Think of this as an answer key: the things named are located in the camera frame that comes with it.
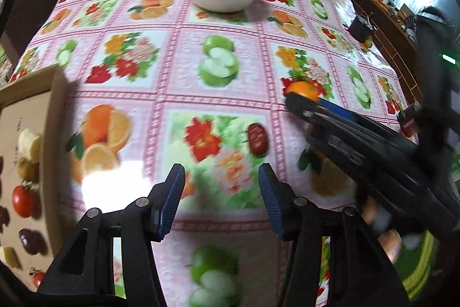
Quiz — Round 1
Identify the small black cup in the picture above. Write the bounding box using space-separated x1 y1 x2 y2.
348 14 377 44

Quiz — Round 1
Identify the dark jar red label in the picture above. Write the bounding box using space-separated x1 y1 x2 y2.
397 101 421 139

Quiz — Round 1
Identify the pale banana chunk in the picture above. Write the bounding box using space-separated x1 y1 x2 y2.
0 246 21 269
18 128 41 164

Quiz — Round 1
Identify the red tomato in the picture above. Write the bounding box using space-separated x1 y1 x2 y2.
12 182 37 218
29 267 46 288

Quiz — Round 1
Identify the brown cardboard tray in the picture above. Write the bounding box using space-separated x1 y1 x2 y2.
1 65 68 291

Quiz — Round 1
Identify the wooden cabinet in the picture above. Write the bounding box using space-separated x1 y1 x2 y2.
324 0 425 103

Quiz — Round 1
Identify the orange mandarin with leaf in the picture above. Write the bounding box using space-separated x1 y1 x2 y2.
285 81 320 102

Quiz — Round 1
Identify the floral fruit print tablecloth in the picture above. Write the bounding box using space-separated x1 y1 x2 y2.
12 0 409 306

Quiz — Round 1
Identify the right hand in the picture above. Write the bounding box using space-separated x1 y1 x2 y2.
362 196 402 264

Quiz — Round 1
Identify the red tomato on table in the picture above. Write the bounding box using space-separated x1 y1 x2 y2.
29 267 46 288

